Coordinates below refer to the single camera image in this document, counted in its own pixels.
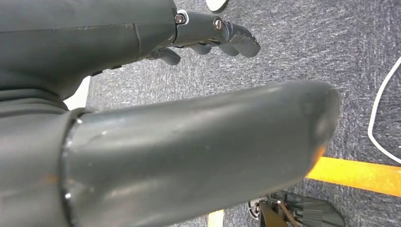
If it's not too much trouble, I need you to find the white flat panel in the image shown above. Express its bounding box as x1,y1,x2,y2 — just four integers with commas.
62,76,91,111

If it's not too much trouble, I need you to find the white rounded object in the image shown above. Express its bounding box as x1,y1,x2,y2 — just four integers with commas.
205,0,228,12

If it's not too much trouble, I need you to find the ribbed grey left arm sleeve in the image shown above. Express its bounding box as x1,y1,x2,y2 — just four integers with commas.
0,89,71,227

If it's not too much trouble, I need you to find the short yellow floor tape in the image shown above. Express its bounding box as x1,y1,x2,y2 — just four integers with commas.
207,209,225,227

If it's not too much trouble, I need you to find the dark robot foot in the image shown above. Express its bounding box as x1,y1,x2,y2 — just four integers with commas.
247,191,346,227

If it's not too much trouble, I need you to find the long yellow floor tape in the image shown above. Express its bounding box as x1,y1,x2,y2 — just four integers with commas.
305,157,401,198

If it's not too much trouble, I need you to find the white floor cable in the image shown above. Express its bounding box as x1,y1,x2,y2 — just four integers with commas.
367,56,401,165

